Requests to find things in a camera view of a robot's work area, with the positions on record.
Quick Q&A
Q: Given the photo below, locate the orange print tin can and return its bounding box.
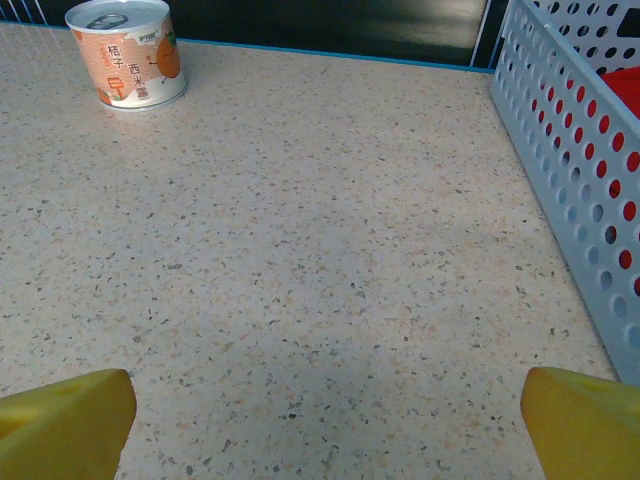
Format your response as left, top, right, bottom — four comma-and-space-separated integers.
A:
64, 0, 189, 112

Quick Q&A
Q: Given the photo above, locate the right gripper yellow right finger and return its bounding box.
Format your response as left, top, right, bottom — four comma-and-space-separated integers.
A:
520, 367, 640, 480

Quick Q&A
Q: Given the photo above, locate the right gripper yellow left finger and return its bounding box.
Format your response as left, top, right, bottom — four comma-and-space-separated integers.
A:
0, 368, 137, 480

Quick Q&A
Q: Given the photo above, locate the red t-shirt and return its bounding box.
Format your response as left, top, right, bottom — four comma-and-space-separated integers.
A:
529, 66, 640, 296

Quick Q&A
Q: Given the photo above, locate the grey perforated plastic basket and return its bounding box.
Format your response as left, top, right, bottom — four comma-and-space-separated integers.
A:
489, 0, 640, 387

